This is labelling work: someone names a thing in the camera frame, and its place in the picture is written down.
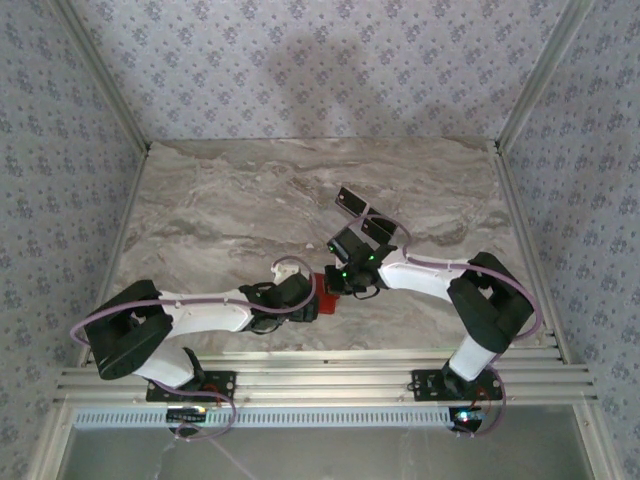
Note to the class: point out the red leather card holder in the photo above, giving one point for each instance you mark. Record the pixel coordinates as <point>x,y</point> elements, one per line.
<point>327,305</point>

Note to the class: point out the clear plastic card stand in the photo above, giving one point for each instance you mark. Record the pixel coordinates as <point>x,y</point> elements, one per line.
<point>332,216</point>

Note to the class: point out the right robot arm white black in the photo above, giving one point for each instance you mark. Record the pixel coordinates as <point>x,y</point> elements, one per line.
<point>425,277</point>

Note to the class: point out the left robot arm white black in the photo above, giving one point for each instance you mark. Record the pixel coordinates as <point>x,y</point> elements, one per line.
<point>210,312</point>

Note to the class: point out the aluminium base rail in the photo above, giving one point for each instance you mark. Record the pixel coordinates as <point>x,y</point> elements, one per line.
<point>325,385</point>

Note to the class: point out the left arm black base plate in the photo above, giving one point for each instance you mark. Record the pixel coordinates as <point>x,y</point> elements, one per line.
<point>220,385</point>

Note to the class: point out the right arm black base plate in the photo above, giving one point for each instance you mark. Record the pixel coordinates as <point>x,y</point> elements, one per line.
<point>425,385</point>

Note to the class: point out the aluminium table side rail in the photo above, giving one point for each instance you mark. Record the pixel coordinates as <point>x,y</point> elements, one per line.
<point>515,200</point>
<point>129,215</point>

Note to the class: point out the aluminium upright frame post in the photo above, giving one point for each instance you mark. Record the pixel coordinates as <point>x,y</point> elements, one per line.
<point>106,75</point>
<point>541,75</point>

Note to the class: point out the aluminium frame leg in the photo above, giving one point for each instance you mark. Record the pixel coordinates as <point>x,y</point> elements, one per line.
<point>50,445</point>
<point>597,445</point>

